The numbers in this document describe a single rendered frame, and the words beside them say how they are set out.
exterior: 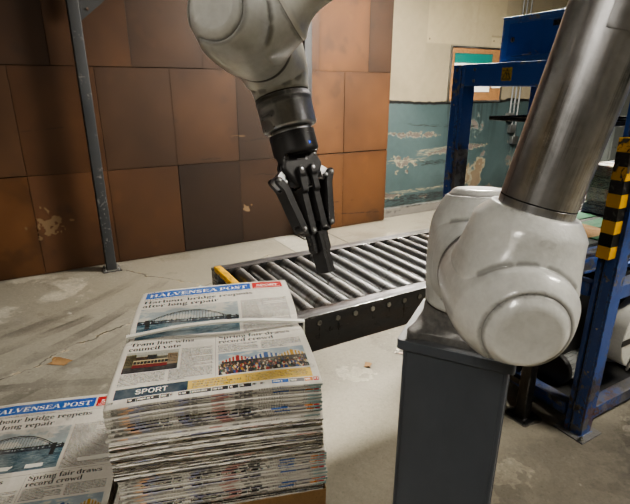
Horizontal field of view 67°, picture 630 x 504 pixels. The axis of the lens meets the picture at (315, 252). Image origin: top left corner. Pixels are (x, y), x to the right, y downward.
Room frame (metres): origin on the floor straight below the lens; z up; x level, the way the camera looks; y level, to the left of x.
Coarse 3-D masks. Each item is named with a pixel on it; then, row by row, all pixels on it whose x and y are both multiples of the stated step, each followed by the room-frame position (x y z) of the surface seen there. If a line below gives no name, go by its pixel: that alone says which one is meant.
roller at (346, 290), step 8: (296, 264) 1.78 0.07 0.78; (304, 264) 1.74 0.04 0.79; (312, 264) 1.72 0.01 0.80; (312, 272) 1.67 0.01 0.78; (328, 280) 1.58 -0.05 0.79; (336, 280) 1.56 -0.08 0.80; (336, 288) 1.52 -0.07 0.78; (344, 288) 1.49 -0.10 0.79; (352, 288) 1.48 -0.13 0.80; (352, 296) 1.44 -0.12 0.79; (360, 296) 1.42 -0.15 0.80
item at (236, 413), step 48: (240, 336) 0.68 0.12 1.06; (288, 336) 0.68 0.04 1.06; (144, 384) 0.55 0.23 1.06; (192, 384) 0.55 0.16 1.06; (240, 384) 0.55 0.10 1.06; (288, 384) 0.55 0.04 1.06; (144, 432) 0.51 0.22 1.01; (192, 432) 0.52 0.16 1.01; (240, 432) 0.53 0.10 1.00; (288, 432) 0.54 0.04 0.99; (144, 480) 0.50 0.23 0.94; (192, 480) 0.51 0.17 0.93; (240, 480) 0.52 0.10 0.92; (288, 480) 0.54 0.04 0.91
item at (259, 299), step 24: (192, 288) 0.88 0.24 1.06; (216, 288) 0.87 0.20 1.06; (240, 288) 0.87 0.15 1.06; (264, 288) 0.87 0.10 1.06; (144, 312) 0.77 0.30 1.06; (168, 312) 0.77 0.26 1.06; (192, 312) 0.77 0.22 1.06; (216, 312) 0.77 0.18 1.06; (240, 312) 0.77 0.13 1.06; (264, 312) 0.77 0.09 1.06; (288, 312) 0.77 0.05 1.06
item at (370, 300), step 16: (400, 288) 1.48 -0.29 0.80; (416, 288) 1.48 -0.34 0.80; (336, 304) 1.36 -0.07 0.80; (352, 304) 1.36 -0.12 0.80; (368, 304) 1.37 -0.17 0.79; (384, 304) 1.40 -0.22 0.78; (400, 304) 1.44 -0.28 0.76; (416, 304) 1.47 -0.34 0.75; (320, 320) 1.28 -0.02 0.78; (336, 320) 1.31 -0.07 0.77; (352, 320) 1.34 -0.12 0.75; (368, 320) 1.37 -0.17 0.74; (384, 320) 1.40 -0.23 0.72; (400, 320) 1.44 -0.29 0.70; (320, 336) 1.29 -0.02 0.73; (336, 336) 1.31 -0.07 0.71; (352, 336) 1.34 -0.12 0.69
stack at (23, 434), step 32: (0, 416) 0.78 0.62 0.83; (32, 416) 0.78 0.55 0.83; (64, 416) 0.78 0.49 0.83; (96, 416) 0.78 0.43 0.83; (0, 448) 0.69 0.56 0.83; (32, 448) 0.69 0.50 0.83; (64, 448) 0.69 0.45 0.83; (96, 448) 0.69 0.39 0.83; (0, 480) 0.62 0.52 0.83; (32, 480) 0.62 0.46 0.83; (64, 480) 0.62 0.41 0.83; (96, 480) 0.62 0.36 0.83
